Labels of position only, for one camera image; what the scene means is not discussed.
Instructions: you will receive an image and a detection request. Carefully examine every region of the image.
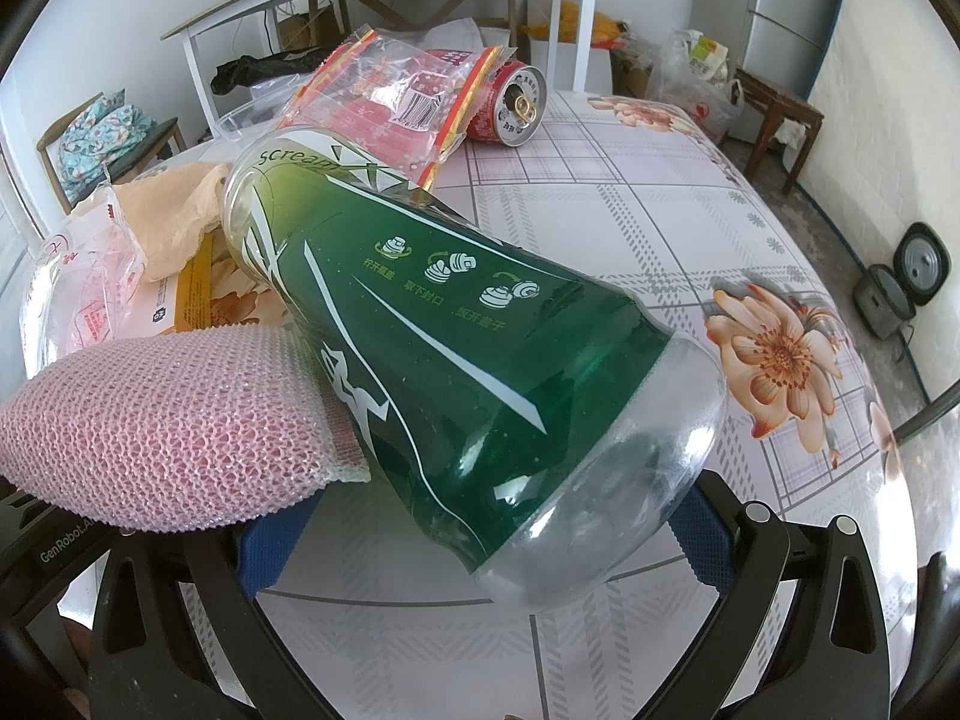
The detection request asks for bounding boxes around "white plastic shopping bag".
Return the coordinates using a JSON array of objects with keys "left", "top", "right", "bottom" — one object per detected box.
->
[{"left": 646, "top": 28, "right": 745, "bottom": 143}]

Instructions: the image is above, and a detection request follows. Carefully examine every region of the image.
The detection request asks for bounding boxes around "clear plastic container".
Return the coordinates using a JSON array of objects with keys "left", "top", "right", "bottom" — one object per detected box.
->
[{"left": 214, "top": 101, "right": 301, "bottom": 140}]

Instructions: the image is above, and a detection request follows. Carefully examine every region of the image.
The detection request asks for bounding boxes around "white pillow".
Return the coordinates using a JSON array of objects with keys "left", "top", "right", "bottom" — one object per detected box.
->
[{"left": 409, "top": 15, "right": 518, "bottom": 61}]

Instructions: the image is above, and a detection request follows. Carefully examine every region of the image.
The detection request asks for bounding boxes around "black bag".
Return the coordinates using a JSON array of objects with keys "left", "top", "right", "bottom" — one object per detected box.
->
[{"left": 212, "top": 52, "right": 331, "bottom": 95}]

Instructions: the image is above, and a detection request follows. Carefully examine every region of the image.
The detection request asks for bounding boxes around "white refrigerator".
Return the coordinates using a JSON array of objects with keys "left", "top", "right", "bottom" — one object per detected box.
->
[{"left": 742, "top": 0, "right": 856, "bottom": 91}]

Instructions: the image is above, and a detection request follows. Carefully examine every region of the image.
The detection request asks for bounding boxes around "yellow paper packet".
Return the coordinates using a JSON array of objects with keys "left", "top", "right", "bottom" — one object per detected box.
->
[{"left": 124, "top": 232, "right": 215, "bottom": 338}]

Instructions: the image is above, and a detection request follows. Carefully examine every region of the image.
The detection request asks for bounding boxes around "wooden chair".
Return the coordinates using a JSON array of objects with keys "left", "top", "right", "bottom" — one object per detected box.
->
[{"left": 36, "top": 94, "right": 188, "bottom": 211}]

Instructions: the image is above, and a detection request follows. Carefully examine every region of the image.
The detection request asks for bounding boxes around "beige crumpled paper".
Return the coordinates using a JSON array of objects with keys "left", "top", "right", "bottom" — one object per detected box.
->
[{"left": 105, "top": 163, "right": 233, "bottom": 282}]

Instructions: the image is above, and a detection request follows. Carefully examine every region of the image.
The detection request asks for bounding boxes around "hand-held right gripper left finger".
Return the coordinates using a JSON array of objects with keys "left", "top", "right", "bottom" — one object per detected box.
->
[{"left": 90, "top": 499, "right": 346, "bottom": 720}]

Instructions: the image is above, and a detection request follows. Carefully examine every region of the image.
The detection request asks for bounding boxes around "red drink can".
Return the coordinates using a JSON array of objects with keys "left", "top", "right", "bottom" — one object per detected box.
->
[{"left": 466, "top": 60, "right": 548, "bottom": 147}]

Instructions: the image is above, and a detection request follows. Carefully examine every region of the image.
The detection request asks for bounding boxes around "yellow plush toy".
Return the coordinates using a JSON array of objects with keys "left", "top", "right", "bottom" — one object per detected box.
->
[{"left": 555, "top": 0, "right": 631, "bottom": 50}]

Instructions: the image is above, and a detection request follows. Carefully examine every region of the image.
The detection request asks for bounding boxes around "floral cushion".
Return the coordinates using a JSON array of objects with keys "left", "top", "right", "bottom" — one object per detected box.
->
[{"left": 58, "top": 90, "right": 158, "bottom": 192}]

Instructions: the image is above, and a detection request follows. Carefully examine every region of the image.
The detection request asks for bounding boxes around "green plastic bottle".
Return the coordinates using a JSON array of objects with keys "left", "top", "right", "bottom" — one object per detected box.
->
[{"left": 223, "top": 126, "right": 728, "bottom": 607}]

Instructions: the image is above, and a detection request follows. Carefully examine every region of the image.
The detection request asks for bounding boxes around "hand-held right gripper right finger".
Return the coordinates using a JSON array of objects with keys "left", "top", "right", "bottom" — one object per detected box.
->
[{"left": 671, "top": 476, "right": 897, "bottom": 720}]

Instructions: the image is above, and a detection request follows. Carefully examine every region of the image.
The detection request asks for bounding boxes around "cardboard box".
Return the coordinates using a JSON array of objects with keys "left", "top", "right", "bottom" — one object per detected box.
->
[{"left": 277, "top": 4, "right": 346, "bottom": 53}]

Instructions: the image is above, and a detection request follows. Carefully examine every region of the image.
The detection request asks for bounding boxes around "clear red printed zip bag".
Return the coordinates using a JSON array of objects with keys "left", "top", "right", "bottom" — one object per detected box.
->
[{"left": 271, "top": 26, "right": 518, "bottom": 192}]

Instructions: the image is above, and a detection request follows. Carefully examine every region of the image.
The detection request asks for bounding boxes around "wooden stool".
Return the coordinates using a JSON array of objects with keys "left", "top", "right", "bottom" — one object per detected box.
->
[{"left": 731, "top": 67, "right": 826, "bottom": 196}]

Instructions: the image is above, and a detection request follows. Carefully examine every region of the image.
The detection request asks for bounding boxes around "clear crumpled plastic bag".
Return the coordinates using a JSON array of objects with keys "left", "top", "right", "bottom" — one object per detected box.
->
[{"left": 21, "top": 184, "right": 151, "bottom": 380}]

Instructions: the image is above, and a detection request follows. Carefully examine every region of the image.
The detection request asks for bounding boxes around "white carton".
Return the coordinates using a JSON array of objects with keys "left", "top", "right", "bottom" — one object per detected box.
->
[{"left": 525, "top": 0, "right": 593, "bottom": 91}]

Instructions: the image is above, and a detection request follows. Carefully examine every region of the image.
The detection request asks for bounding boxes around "pink mesh sponge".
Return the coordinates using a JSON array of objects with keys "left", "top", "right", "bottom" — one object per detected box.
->
[{"left": 0, "top": 328, "right": 370, "bottom": 533}]

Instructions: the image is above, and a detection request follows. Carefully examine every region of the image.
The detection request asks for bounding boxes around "black rice cooker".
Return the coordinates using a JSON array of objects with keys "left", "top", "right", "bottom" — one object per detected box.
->
[{"left": 855, "top": 221, "right": 953, "bottom": 342}]

